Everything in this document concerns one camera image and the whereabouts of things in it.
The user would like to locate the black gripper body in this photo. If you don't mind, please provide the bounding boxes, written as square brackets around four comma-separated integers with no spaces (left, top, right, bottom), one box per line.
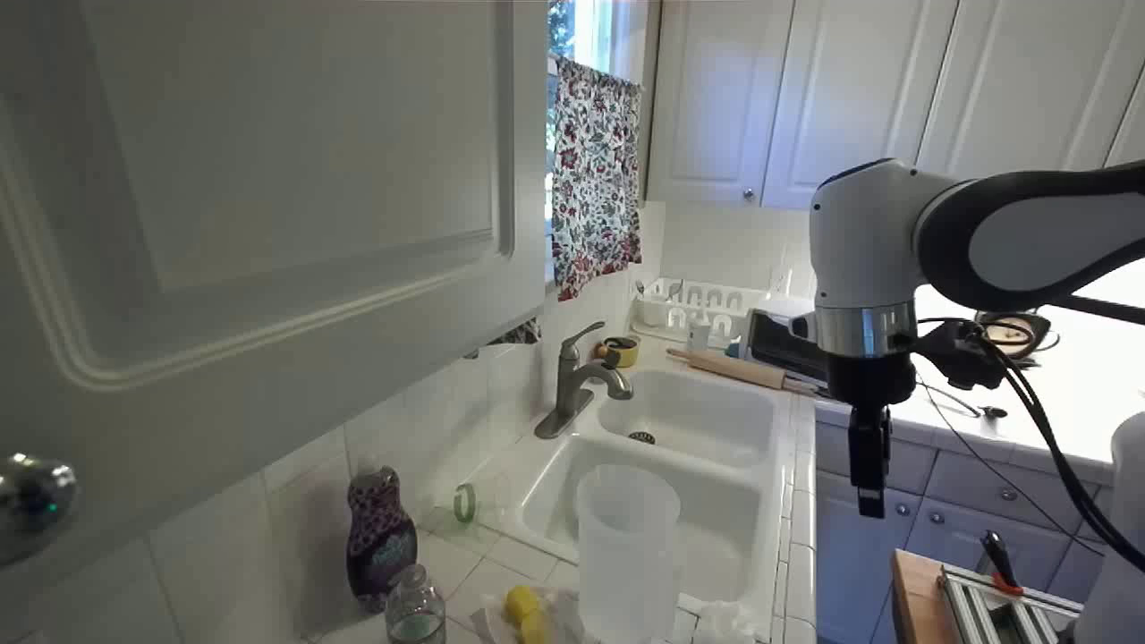
[825,354,917,478]

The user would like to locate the translucent plastic jug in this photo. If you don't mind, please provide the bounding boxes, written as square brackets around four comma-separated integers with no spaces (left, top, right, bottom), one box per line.
[574,464,682,644]

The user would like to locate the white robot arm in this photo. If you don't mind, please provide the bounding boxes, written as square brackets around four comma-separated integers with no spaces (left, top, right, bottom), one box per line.
[808,159,1145,644]

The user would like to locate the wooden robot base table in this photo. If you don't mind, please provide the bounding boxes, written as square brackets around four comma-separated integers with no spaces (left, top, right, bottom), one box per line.
[890,551,957,644]

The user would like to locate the white double kitchen sink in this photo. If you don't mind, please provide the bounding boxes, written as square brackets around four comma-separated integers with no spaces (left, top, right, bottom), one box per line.
[515,368,813,627]

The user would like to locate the white lower cabinet drawers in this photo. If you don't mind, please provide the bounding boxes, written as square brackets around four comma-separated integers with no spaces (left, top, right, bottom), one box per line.
[816,410,1103,644]

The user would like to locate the wooden rolling pin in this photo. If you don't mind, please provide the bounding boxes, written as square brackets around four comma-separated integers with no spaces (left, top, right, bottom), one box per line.
[665,347,824,395]

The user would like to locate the round kitchen scale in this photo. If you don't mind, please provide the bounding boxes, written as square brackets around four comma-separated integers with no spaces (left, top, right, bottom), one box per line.
[973,311,1060,368]

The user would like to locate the brushed metal faucet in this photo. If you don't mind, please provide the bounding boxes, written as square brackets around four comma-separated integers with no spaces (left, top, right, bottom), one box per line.
[531,326,634,439]

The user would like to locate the yellow sponge in bag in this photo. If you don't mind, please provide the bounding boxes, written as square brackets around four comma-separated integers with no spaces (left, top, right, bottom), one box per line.
[480,583,579,644]

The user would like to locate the floral curtain left panel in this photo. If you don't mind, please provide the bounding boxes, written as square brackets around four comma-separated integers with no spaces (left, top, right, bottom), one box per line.
[552,57,639,302]

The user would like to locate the small green-rimmed glass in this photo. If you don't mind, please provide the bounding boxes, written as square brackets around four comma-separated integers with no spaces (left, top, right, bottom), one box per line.
[449,483,474,525]

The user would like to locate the clear plastic bottle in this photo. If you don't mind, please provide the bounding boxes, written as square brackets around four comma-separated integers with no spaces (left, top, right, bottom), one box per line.
[386,564,448,644]

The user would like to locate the purple dish soap bottle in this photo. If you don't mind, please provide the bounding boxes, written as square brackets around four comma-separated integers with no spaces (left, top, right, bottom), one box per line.
[348,464,419,608]

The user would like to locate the white upper cabinet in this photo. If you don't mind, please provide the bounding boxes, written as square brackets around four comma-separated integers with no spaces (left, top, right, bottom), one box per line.
[0,0,553,602]

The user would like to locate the metal cabinet knob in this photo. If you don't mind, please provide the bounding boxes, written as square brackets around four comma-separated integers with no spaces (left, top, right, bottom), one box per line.
[0,452,77,564]

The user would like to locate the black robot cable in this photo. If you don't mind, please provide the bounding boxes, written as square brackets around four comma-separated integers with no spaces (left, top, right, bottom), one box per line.
[909,315,1145,571]

